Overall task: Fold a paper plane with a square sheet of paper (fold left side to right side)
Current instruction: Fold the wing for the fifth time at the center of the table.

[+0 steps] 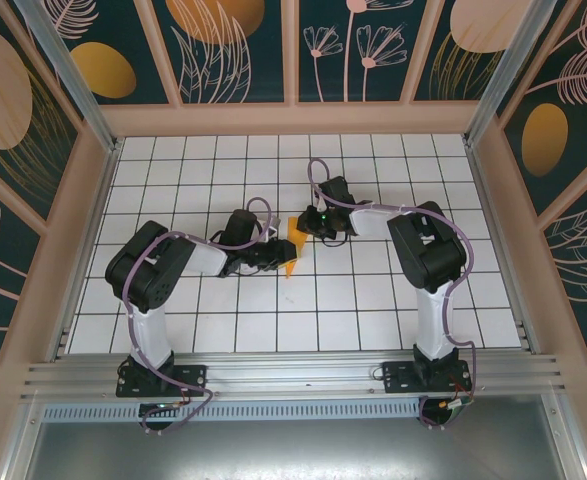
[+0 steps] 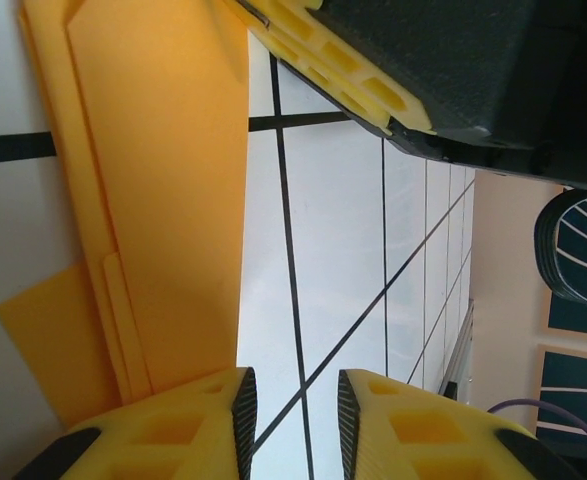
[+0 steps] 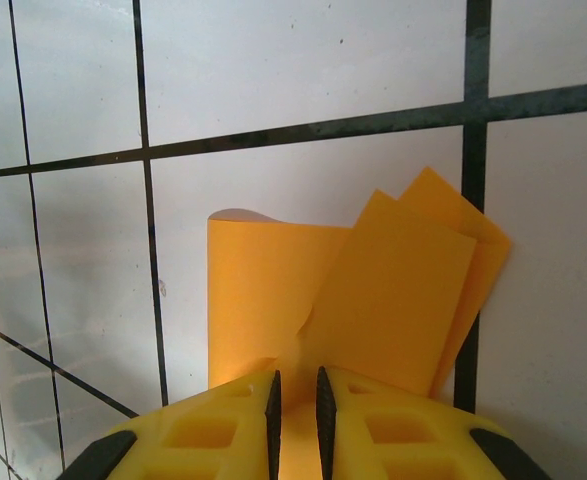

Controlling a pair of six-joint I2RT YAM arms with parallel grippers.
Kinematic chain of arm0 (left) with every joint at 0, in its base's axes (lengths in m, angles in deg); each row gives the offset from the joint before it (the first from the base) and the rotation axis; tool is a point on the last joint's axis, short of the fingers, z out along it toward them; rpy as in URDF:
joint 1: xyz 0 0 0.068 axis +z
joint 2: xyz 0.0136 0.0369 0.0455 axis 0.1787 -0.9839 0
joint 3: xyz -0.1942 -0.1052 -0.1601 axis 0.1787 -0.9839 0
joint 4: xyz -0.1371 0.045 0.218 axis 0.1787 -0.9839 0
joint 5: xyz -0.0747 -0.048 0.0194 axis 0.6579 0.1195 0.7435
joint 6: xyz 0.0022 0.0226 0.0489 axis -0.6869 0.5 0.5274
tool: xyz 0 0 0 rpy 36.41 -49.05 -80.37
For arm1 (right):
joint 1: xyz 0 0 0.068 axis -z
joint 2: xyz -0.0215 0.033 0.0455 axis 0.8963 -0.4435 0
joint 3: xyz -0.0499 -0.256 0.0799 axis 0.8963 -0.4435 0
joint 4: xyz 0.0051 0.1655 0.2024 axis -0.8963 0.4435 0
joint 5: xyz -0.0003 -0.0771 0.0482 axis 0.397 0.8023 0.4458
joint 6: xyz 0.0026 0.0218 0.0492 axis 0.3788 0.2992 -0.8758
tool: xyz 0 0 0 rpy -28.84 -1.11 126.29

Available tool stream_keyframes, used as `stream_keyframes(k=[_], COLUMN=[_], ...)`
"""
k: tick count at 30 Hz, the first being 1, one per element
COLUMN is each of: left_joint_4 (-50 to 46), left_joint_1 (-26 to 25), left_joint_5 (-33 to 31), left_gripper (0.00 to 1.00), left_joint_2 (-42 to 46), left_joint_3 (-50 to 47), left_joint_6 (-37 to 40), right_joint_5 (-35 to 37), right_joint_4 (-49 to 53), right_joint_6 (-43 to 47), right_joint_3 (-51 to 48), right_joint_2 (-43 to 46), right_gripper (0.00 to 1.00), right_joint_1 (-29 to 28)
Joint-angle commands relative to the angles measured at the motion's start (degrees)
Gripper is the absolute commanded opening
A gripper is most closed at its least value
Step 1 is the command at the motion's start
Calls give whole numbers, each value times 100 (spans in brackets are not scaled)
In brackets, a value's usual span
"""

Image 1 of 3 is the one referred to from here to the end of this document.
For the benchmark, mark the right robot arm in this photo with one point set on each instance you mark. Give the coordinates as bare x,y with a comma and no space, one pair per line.
433,325

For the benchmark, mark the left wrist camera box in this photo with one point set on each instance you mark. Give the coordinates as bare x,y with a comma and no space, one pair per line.
270,225

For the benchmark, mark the grey metal sheet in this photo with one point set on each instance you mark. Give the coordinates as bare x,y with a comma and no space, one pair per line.
293,450

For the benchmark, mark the small green circuit board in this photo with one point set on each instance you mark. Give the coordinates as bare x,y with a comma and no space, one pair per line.
460,406

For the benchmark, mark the orange cloth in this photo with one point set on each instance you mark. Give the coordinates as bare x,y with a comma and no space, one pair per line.
291,231

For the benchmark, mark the aluminium corner post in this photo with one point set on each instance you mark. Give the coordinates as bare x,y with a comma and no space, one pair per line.
512,70
70,70

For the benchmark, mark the aluminium side rail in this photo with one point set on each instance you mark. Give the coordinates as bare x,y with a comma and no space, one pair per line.
498,250
87,250

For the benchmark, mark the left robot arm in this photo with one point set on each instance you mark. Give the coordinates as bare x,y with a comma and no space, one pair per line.
150,335

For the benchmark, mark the aluminium mounting rail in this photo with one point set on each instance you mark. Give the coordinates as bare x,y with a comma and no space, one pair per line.
298,372

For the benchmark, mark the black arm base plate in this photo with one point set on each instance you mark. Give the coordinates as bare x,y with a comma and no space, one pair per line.
398,377
193,380

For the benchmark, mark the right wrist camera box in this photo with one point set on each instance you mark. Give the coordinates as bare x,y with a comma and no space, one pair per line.
318,207

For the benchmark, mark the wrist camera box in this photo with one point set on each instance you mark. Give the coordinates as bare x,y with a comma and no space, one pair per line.
318,207
270,225

